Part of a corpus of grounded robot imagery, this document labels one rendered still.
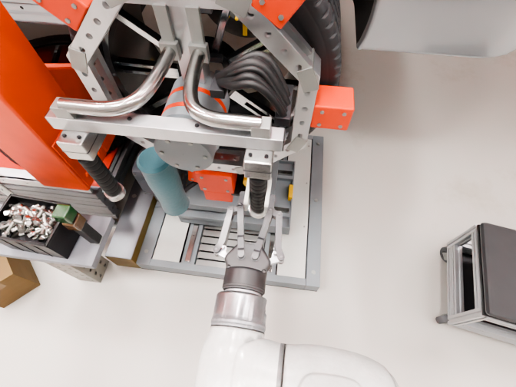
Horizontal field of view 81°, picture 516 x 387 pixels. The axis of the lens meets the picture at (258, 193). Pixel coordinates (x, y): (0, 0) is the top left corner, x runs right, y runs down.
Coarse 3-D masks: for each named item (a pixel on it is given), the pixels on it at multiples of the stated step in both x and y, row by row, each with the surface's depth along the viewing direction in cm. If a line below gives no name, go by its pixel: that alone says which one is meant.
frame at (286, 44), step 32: (96, 0) 53; (128, 0) 52; (160, 0) 52; (192, 0) 51; (224, 0) 50; (96, 32) 59; (256, 32) 55; (288, 32) 58; (96, 64) 71; (288, 64) 59; (320, 64) 63; (96, 96) 74; (288, 128) 83; (224, 160) 93
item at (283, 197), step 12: (288, 168) 149; (288, 180) 145; (276, 192) 142; (288, 192) 142; (276, 204) 139; (288, 204) 139; (180, 216) 134; (192, 216) 133; (204, 216) 136; (216, 216) 136; (288, 216) 133; (252, 228) 136; (288, 228) 131
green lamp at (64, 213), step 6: (60, 204) 80; (54, 210) 80; (60, 210) 80; (66, 210) 80; (72, 210) 81; (54, 216) 79; (60, 216) 79; (66, 216) 79; (72, 216) 82; (60, 222) 82; (66, 222) 81; (72, 222) 82
